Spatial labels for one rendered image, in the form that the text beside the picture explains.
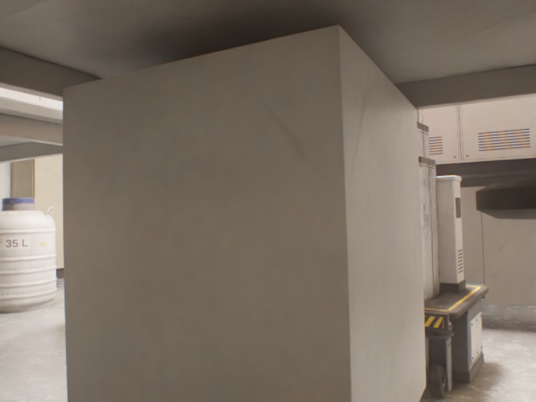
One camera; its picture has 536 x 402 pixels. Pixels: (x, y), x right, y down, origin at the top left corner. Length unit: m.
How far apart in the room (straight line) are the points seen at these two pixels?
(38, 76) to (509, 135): 2.06
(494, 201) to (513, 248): 1.63
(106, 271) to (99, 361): 0.15
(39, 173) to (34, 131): 3.24
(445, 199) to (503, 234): 0.64
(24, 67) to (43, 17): 0.17
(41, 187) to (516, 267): 3.92
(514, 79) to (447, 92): 0.13
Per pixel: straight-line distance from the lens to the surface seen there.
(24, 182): 4.76
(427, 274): 1.63
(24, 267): 3.22
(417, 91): 1.08
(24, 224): 3.21
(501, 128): 2.44
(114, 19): 0.72
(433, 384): 1.52
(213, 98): 0.64
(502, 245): 2.35
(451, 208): 1.75
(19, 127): 1.42
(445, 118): 2.46
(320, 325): 0.57
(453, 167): 2.46
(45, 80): 0.92
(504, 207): 0.71
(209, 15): 0.70
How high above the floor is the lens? 0.59
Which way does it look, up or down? 3 degrees up
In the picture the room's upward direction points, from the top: 2 degrees counter-clockwise
